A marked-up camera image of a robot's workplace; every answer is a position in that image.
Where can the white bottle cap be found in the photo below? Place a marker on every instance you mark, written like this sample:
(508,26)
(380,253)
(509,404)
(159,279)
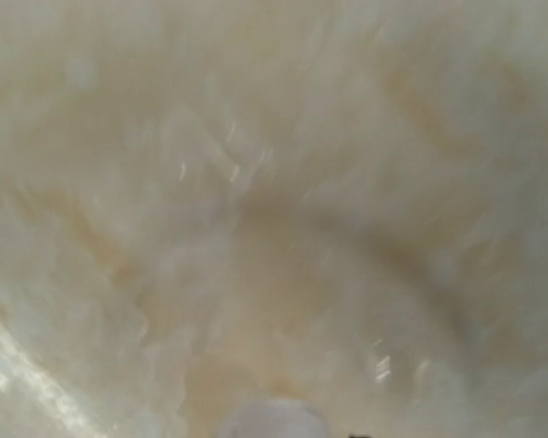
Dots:
(274,418)

